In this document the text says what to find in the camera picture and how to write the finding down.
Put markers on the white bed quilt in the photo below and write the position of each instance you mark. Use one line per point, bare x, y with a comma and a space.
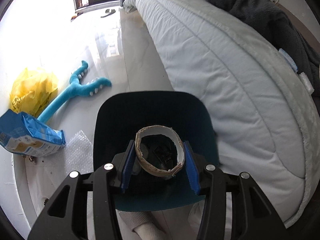
225, 80

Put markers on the blue white wrapper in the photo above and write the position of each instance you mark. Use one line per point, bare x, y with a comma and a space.
288, 60

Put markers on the white clothing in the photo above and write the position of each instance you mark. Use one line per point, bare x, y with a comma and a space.
150, 225

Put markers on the white crumpled wrapper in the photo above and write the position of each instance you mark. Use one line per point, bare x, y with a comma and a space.
307, 82

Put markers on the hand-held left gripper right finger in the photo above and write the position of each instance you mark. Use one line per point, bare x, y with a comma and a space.
191, 167

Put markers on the dark grey fleece blanket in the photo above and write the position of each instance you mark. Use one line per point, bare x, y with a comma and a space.
250, 2

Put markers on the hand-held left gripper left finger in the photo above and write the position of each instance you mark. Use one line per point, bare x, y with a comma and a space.
128, 165

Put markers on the small orange item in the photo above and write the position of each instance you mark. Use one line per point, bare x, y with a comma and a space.
74, 17

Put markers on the blue pet food bag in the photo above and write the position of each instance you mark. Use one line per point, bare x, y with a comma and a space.
32, 135

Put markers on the grey slipper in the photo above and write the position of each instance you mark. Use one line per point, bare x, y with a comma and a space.
108, 12

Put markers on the yellow plastic bag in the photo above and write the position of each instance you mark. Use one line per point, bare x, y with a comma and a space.
32, 87

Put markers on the clear bubble wrap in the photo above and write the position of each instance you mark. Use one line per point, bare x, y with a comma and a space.
77, 152

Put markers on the black packet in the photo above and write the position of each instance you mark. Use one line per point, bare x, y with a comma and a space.
162, 152

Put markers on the cardboard tape roll core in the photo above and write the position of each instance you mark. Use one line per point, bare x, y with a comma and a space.
150, 168

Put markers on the blue plush toy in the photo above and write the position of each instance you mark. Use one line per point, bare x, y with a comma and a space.
75, 90

